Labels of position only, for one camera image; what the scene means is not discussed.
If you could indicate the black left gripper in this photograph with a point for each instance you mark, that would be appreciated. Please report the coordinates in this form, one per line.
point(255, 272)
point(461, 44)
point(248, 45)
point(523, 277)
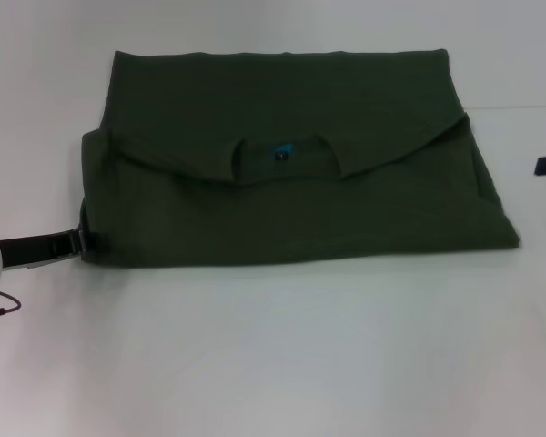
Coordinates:
point(36, 248)

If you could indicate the dark green printed t-shirt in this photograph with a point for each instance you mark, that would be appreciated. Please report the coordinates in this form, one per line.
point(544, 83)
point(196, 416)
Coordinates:
point(300, 205)

